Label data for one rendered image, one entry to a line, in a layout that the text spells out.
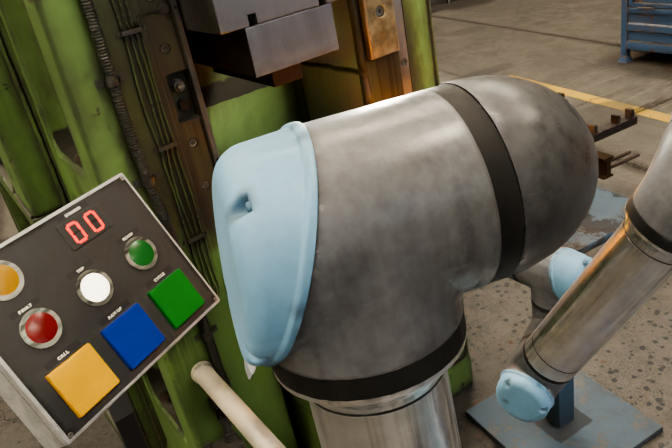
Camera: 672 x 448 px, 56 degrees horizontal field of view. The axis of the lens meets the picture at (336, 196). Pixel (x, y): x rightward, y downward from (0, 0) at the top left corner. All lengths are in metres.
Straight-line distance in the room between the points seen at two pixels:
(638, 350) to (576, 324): 1.60
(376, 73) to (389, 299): 1.31
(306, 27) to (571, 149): 0.99
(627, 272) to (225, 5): 0.80
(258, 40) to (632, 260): 0.78
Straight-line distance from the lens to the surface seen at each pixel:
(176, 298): 1.10
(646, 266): 0.77
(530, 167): 0.33
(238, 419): 1.39
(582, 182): 0.35
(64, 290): 1.03
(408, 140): 0.31
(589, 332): 0.84
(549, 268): 0.97
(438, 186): 0.31
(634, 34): 5.34
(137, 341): 1.05
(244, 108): 1.79
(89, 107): 1.28
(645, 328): 2.54
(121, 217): 1.11
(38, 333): 1.00
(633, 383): 2.32
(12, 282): 1.01
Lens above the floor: 1.57
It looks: 25 degrees down
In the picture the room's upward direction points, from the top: 11 degrees counter-clockwise
